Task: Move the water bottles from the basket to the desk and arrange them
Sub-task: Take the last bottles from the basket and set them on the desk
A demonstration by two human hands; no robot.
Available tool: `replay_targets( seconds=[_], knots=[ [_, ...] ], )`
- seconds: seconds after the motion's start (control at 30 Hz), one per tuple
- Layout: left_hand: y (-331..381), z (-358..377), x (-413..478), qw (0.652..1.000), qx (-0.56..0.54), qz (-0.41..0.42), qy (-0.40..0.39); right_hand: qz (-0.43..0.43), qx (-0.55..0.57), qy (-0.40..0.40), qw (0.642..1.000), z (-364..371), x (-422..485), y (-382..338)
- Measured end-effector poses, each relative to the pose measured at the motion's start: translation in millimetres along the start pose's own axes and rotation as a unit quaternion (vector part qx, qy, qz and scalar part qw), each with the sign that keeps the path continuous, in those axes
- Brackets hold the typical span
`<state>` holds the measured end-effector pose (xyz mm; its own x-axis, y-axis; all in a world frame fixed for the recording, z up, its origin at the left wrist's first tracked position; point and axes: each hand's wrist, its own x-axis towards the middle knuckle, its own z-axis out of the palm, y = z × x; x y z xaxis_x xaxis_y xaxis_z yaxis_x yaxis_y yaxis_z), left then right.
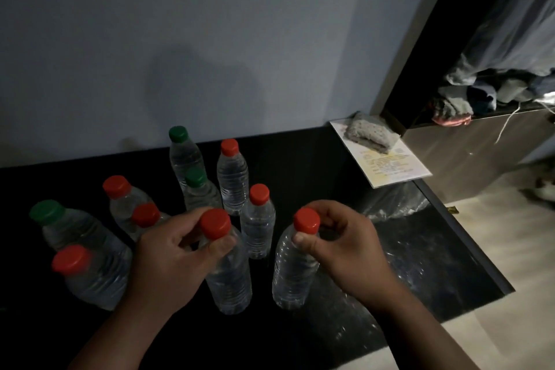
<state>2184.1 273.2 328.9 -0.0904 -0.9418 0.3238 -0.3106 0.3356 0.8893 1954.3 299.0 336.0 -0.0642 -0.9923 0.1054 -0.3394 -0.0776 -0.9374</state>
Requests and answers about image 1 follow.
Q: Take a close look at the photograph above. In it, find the white cable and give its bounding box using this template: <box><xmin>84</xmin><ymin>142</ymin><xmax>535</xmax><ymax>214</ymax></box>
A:
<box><xmin>494</xmin><ymin>98</ymin><xmax>555</xmax><ymax>145</ymax></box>

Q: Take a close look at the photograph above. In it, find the person's left forearm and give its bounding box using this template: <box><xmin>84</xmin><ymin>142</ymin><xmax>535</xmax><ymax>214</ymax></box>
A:
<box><xmin>67</xmin><ymin>291</ymin><xmax>183</xmax><ymax>370</ymax></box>

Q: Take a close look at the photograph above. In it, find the white printed paper sheet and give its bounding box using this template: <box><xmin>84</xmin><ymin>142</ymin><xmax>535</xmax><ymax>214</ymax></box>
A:
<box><xmin>329</xmin><ymin>116</ymin><xmax>434</xmax><ymax>189</ymax></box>

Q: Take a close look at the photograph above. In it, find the grey and pink cloth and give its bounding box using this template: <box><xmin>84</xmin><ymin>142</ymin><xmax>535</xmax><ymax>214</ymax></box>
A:
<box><xmin>429</xmin><ymin>94</ymin><xmax>474</xmax><ymax>127</ymax></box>

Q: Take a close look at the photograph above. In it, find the person's left hand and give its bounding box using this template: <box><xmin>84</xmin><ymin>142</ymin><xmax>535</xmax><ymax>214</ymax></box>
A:
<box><xmin>125</xmin><ymin>208</ymin><xmax>238</xmax><ymax>316</ymax></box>

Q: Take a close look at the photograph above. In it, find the black glossy table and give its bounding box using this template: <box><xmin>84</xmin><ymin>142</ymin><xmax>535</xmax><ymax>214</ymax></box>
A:
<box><xmin>0</xmin><ymin>124</ymin><xmax>516</xmax><ymax>370</ymax></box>

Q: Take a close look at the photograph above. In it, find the red cap water bottle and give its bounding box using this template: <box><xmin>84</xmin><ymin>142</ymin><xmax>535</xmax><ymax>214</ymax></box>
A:
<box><xmin>102</xmin><ymin>175</ymin><xmax>153</xmax><ymax>237</ymax></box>
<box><xmin>199</xmin><ymin>208</ymin><xmax>253</xmax><ymax>316</ymax></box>
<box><xmin>51</xmin><ymin>245</ymin><xmax>133</xmax><ymax>312</ymax></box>
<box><xmin>216</xmin><ymin>138</ymin><xmax>250</xmax><ymax>216</ymax></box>
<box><xmin>239</xmin><ymin>183</ymin><xmax>276</xmax><ymax>260</ymax></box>
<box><xmin>131</xmin><ymin>203</ymin><xmax>172</xmax><ymax>243</ymax></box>
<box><xmin>272</xmin><ymin>208</ymin><xmax>321</xmax><ymax>310</ymax></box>

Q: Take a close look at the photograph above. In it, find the grey folded towel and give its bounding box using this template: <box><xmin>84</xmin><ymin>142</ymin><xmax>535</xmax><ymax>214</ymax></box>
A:
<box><xmin>343</xmin><ymin>110</ymin><xmax>402</xmax><ymax>154</ymax></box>

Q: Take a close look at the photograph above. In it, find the white paper cup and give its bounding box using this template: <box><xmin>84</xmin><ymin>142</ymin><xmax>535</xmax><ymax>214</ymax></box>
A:
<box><xmin>498</xmin><ymin>77</ymin><xmax>538</xmax><ymax>105</ymax></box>

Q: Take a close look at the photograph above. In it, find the clear plastic cover sheet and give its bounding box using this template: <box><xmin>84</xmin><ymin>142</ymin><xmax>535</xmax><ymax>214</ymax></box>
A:
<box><xmin>446</xmin><ymin>0</ymin><xmax>555</xmax><ymax>88</ymax></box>

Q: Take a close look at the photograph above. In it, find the dark wood wardrobe unit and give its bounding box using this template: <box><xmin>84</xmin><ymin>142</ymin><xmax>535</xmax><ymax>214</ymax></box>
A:
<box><xmin>371</xmin><ymin>0</ymin><xmax>555</xmax><ymax>206</ymax></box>

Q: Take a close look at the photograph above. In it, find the person's right hand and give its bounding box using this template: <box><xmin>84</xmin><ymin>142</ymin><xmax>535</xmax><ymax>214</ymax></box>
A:
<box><xmin>293</xmin><ymin>200</ymin><xmax>398</xmax><ymax>310</ymax></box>

